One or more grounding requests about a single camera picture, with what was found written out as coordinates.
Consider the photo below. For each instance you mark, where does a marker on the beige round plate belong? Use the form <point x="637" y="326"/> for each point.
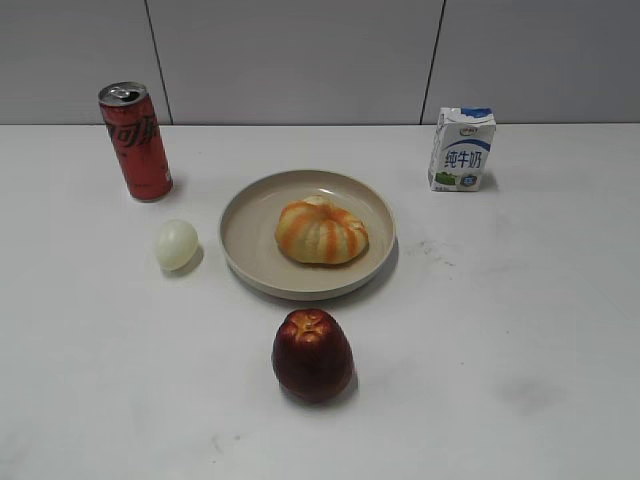
<point x="247" y="236"/>

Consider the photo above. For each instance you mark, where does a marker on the dark red apple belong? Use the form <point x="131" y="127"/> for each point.
<point x="311" y="356"/>

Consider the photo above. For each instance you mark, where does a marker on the white egg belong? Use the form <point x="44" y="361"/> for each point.
<point x="175" y="244"/>

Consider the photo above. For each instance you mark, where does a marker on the white blue milk carton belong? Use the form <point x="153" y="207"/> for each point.
<point x="462" y="144"/>

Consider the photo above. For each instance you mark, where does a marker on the red cola can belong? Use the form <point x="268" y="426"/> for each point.
<point x="130" y="119"/>

